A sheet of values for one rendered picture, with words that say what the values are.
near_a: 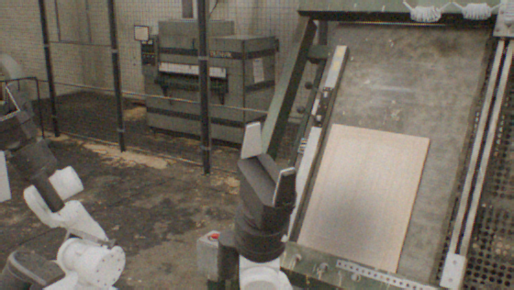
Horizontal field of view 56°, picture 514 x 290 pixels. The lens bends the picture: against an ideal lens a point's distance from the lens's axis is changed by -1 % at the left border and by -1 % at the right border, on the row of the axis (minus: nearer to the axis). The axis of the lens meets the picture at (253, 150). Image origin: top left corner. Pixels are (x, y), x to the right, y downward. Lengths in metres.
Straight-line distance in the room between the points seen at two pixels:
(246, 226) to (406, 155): 1.44
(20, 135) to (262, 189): 0.65
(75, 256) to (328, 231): 1.37
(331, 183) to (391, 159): 0.28
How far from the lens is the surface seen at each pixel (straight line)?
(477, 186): 1.99
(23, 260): 1.15
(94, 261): 0.92
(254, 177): 0.71
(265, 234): 0.74
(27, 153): 1.18
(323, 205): 2.17
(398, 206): 2.07
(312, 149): 2.24
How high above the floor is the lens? 1.91
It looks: 17 degrees down
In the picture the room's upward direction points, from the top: straight up
